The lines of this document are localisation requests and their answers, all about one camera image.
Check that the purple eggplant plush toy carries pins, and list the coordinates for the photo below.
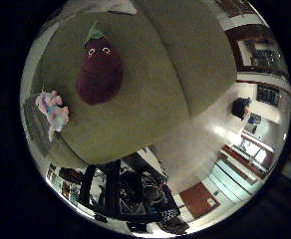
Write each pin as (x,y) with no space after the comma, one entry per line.
(100,74)

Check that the pastel unicorn plush toy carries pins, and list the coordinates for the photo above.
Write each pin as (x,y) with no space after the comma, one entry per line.
(54,111)

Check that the black equipment cart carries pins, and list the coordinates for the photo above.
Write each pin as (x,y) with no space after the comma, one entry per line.
(132,195)

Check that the wooden framed glass case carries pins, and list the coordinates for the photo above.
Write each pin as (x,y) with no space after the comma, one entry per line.
(261,54)

